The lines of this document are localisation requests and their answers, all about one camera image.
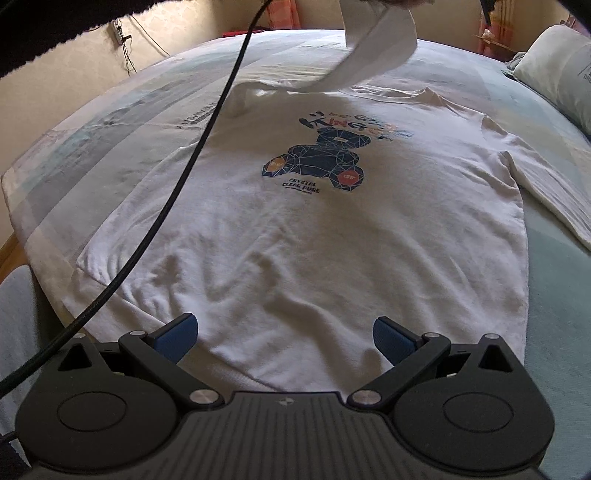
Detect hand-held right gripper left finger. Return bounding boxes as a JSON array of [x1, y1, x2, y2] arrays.
[[58, 313, 225, 411]]

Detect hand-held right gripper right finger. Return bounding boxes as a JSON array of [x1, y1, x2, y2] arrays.
[[348, 316, 514, 411]]

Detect white printed sweatshirt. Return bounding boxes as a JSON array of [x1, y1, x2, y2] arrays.
[[76, 0, 591, 402]]

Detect orange checked curtain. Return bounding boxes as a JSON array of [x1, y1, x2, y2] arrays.
[[475, 0, 516, 57], [277, 0, 302, 31]]

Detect wooden side table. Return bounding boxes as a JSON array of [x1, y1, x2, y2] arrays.
[[472, 28, 514, 59]]

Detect pale printed pillow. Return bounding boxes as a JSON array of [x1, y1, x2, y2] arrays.
[[512, 24, 591, 136]]

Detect pastel patchwork bedsheet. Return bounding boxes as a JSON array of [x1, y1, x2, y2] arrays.
[[0, 28, 591, 416]]

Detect left hand-held gripper cable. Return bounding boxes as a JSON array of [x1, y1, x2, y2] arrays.
[[0, 0, 274, 404]]

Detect black wall cables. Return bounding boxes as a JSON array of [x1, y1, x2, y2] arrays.
[[108, 13, 172, 77]]

